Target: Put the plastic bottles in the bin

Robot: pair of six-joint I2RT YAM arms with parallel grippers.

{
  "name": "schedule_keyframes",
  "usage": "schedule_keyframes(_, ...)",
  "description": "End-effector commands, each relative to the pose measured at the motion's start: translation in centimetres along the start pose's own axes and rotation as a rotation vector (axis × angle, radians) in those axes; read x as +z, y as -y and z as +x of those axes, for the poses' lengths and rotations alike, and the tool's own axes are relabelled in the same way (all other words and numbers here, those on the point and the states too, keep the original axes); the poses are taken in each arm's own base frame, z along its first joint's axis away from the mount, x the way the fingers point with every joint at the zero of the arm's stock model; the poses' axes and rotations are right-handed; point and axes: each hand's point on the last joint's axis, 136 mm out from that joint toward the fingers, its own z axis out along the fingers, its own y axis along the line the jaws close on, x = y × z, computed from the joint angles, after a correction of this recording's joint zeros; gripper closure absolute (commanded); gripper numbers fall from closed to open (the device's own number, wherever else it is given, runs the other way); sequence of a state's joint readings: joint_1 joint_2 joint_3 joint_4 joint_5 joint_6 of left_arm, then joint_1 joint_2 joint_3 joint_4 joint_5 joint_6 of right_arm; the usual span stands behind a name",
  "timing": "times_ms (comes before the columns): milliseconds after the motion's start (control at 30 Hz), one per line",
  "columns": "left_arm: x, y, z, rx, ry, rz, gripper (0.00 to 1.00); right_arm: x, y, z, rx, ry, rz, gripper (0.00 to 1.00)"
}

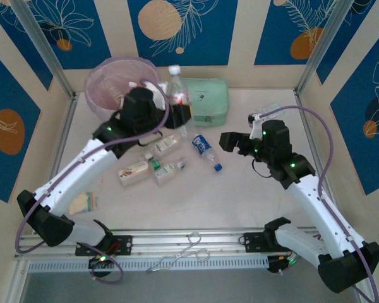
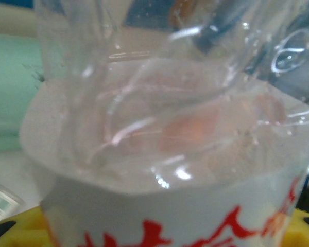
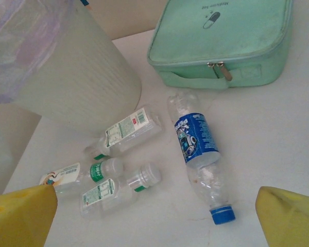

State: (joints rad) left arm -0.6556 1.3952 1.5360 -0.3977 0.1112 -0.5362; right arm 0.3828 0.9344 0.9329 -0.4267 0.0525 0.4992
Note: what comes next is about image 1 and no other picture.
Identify medicine bottle green white label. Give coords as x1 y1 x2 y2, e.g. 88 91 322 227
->
153 159 186 187
141 134 181 160

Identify water bottle large blue label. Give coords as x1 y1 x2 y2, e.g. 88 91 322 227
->
191 134 224 173

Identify white bin with pink liner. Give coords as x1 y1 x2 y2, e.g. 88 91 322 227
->
83 56 161 122

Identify white carton box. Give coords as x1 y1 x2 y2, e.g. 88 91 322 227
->
118 159 161 187

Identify mint green zip pouch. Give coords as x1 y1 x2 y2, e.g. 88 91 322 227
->
179 78 230 127

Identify clear plastic packet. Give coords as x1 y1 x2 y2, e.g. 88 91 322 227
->
262 101 280 114

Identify gauze packet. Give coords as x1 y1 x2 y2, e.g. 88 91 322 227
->
68 191 99 215

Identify black base controller board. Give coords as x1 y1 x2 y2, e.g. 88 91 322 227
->
267 254 299 275
88 254 115 270

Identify thin black cable loop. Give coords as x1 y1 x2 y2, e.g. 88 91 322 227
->
251 157 272 179
135 132 164 148

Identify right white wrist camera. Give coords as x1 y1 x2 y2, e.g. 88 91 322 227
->
247 112 263 140

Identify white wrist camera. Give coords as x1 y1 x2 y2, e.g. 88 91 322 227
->
141 80 168 110
247 112 263 140

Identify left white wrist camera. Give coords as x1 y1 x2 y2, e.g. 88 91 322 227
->
141 80 168 110

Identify aluminium table side rail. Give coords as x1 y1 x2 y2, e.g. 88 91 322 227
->
33 94 80 235
294 89 344 229

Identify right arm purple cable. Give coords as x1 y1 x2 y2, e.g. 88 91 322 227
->
258 105 379 303

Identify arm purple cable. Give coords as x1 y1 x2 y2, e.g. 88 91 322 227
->
15 78 172 285
258 105 379 303

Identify aluminium frame post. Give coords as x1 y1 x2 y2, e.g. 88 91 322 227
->
295 0 356 95
11 0 78 99

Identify metal wire tongs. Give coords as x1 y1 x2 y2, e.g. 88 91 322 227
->
146 232 210 273

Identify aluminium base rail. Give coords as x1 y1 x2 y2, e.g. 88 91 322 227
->
14 227 361 260

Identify white slotted cable duct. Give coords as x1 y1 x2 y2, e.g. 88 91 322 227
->
27 254 270 273

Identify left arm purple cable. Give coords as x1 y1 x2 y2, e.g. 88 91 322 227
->
15 78 172 285

